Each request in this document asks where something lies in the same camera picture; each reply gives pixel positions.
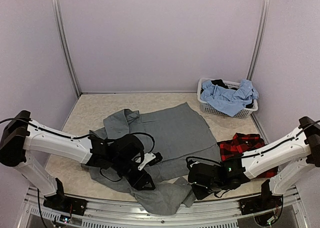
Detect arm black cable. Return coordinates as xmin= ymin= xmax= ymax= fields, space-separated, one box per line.
xmin=0 ymin=117 xmax=156 ymax=182
xmin=186 ymin=120 xmax=320 ymax=198

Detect red black plaid shirt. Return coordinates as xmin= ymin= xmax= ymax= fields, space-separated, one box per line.
xmin=216 ymin=132 xmax=280 ymax=180

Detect white plastic laundry basket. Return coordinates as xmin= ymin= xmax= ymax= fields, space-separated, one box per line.
xmin=197 ymin=78 xmax=259 ymax=119

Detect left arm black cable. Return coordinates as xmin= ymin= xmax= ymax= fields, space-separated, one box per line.
xmin=0 ymin=117 xmax=156 ymax=182

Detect light blue shirt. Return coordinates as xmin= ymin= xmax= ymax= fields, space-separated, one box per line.
xmin=199 ymin=79 xmax=260 ymax=118

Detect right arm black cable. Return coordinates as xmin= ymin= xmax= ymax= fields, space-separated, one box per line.
xmin=186 ymin=120 xmax=320 ymax=198

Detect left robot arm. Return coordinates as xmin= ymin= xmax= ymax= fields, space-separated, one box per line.
xmin=0 ymin=110 xmax=156 ymax=210

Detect front aluminium rail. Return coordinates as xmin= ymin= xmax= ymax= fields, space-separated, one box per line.
xmin=18 ymin=185 xmax=307 ymax=228

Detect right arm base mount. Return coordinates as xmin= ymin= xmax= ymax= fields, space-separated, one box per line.
xmin=239 ymin=179 xmax=283 ymax=215

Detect left aluminium frame post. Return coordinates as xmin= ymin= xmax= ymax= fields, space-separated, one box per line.
xmin=51 ymin=0 xmax=82 ymax=99

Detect right aluminium frame post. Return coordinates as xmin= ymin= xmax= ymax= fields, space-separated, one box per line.
xmin=246 ymin=0 xmax=270 ymax=81

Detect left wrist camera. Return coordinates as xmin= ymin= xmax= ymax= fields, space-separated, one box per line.
xmin=137 ymin=152 xmax=163 ymax=170

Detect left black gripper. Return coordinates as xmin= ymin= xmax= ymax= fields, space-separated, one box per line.
xmin=111 ymin=156 xmax=156 ymax=190

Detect grey long sleeve shirt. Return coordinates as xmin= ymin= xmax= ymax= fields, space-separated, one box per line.
xmin=88 ymin=103 xmax=221 ymax=215

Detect black garment in basket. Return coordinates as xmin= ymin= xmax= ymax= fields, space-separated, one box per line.
xmin=209 ymin=79 xmax=256 ymax=111

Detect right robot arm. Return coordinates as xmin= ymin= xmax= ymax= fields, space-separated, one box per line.
xmin=186 ymin=116 xmax=320 ymax=210

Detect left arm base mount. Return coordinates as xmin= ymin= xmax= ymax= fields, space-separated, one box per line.
xmin=43 ymin=178 xmax=88 ymax=216

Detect aluminium frame post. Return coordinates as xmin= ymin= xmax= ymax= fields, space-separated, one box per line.
xmin=246 ymin=0 xmax=270 ymax=81
xmin=51 ymin=0 xmax=82 ymax=99

